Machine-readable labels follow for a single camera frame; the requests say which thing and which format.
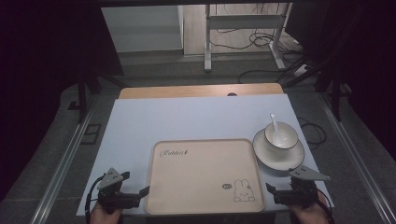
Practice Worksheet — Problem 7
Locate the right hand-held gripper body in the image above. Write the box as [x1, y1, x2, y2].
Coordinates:
[273, 164, 332, 209]

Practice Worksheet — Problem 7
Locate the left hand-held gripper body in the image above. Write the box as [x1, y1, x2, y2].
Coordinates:
[96, 167, 142, 215]

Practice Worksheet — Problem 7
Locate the person's right hand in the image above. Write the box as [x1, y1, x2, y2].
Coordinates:
[289, 199, 330, 224]

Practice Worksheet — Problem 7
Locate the person's left hand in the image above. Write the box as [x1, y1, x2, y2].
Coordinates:
[89, 201, 124, 224]

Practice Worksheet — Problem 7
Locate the white saucer with dark rim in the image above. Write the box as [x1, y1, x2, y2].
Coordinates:
[251, 128, 305, 172]

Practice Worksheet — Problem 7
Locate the white bowl with dark rim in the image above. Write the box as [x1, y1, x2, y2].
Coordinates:
[263, 120, 299, 150]

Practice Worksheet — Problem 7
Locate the beige tray with rabbit print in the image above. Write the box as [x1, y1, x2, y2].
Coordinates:
[144, 138, 266, 217]

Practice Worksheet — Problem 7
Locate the white ceramic spoon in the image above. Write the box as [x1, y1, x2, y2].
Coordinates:
[269, 112, 284, 142]

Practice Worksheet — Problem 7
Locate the white table mat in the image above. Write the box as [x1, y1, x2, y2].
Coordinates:
[76, 93, 334, 217]

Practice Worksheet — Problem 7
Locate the black metal stand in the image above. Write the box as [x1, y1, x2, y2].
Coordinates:
[76, 66, 127, 123]

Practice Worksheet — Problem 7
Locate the wooden table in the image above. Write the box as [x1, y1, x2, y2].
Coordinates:
[119, 82, 285, 100]

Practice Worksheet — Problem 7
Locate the white power strip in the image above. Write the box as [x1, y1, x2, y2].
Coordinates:
[292, 63, 313, 77]

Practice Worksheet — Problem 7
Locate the white cabinet panel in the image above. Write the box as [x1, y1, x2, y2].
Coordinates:
[101, 5, 184, 53]

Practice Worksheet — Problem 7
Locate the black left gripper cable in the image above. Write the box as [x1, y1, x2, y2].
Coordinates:
[84, 175, 106, 224]

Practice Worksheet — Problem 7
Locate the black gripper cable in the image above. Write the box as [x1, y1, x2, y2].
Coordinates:
[315, 187, 334, 224]
[84, 175, 106, 224]

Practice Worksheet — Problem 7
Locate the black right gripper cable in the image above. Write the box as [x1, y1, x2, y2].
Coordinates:
[315, 187, 334, 224]

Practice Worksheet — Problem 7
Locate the aluminium floor rail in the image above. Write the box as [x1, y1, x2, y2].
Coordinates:
[318, 92, 396, 224]
[29, 95, 98, 224]

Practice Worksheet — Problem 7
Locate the black rectangular floor frame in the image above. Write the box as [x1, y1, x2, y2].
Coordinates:
[80, 123, 103, 146]

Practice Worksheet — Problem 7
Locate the black floor cable loop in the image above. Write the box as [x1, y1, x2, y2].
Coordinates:
[298, 117, 328, 146]

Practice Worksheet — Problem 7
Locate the tangle of black floor cables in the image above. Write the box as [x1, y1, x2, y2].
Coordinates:
[209, 28, 304, 54]

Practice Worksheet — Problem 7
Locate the white metal desk frame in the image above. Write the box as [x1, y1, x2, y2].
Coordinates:
[204, 3, 293, 74]

